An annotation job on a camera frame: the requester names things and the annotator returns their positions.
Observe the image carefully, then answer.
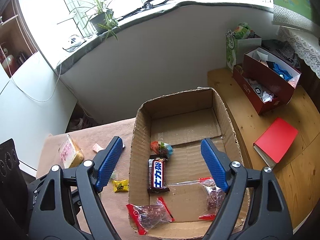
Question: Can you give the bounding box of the pink candy wrapper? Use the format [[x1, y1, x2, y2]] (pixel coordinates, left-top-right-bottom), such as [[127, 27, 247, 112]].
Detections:
[[92, 143, 104, 153]]

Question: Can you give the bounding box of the yellow candy wrapper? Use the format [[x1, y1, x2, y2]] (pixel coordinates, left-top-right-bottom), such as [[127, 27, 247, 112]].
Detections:
[[112, 179, 129, 193]]

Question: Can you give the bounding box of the red dates packet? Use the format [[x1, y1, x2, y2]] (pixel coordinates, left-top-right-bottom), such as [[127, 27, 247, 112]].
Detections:
[[126, 197, 175, 235], [199, 177, 226, 221]]

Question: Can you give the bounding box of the bagged sliced bread loaf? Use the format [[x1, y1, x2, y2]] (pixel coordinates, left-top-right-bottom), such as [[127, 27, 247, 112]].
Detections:
[[59, 134, 84, 168]]

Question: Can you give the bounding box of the Snickers bar chinese label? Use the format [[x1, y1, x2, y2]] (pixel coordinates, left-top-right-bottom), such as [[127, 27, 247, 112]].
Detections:
[[148, 154, 170, 194]]

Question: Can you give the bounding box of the red orange jelly cup snack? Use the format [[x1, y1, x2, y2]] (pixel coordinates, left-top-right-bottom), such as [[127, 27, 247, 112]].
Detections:
[[150, 141, 173, 158]]

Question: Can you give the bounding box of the clear green candy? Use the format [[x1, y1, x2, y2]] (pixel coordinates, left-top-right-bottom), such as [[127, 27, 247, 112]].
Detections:
[[110, 170, 118, 180]]

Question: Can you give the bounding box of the brown cardboard box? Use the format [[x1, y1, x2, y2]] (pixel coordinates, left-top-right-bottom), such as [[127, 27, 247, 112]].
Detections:
[[129, 88, 242, 239]]

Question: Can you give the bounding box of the red notebook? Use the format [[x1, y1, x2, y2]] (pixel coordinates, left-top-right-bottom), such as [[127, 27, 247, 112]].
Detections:
[[253, 118, 298, 169]]

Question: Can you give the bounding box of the dark red box lid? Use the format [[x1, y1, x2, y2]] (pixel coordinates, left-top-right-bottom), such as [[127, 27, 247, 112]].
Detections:
[[233, 65, 284, 115]]

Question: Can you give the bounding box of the wooden bench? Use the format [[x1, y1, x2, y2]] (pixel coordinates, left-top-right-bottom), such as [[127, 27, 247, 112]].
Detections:
[[208, 68, 319, 228]]

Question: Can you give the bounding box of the white cabinet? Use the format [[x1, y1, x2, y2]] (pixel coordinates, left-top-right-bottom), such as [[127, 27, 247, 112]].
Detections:
[[1, 52, 77, 170]]

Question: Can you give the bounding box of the dark red shoe box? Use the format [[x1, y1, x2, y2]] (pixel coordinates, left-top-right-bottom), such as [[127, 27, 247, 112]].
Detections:
[[242, 47, 300, 104]]

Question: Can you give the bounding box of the green white paper bag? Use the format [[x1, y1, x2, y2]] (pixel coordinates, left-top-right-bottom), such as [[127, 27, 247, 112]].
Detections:
[[226, 22, 262, 72]]

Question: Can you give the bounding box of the small spider plant offshoot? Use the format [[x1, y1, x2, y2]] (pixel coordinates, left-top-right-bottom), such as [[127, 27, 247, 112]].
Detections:
[[95, 10, 119, 40]]

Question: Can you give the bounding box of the white lace cloth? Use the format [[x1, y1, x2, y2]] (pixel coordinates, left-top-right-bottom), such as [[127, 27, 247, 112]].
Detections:
[[278, 27, 319, 78]]

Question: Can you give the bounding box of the potted spider plant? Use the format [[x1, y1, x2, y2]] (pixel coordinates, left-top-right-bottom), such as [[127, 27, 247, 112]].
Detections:
[[66, 0, 119, 40]]

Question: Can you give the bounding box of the white hanging cable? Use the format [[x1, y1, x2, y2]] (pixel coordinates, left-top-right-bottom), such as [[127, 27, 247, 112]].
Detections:
[[7, 42, 62, 103]]

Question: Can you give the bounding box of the coiled black cable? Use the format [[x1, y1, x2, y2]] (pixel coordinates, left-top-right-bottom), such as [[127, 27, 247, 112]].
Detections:
[[117, 0, 171, 22]]

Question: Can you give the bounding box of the wall map poster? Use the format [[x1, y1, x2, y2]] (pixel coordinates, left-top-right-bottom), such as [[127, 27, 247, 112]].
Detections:
[[273, 0, 317, 29]]

